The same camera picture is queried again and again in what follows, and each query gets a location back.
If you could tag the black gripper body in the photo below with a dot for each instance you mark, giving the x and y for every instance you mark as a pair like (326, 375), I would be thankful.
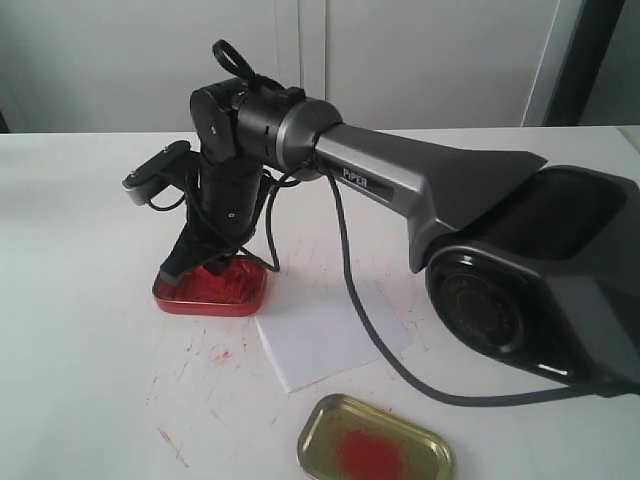
(222, 203)

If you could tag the acting gripper black finger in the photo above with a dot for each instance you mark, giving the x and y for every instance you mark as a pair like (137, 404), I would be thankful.
(182, 259)
(218, 263)

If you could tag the white paper sheet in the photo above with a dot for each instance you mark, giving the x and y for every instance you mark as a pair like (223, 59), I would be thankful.
(311, 331)

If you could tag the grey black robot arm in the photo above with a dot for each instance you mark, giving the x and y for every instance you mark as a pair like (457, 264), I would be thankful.
(532, 265)

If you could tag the red ink paste tin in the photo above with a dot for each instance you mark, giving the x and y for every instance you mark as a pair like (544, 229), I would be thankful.
(238, 292)

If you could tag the white cabinet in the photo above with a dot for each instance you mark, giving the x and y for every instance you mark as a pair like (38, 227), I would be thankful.
(120, 66)

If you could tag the gold tin lid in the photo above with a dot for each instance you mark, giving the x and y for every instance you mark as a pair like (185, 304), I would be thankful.
(346, 438)

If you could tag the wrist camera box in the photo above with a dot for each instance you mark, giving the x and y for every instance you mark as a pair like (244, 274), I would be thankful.
(165, 169)

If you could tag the dark vertical post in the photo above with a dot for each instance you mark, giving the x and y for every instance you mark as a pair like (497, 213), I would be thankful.
(588, 45)

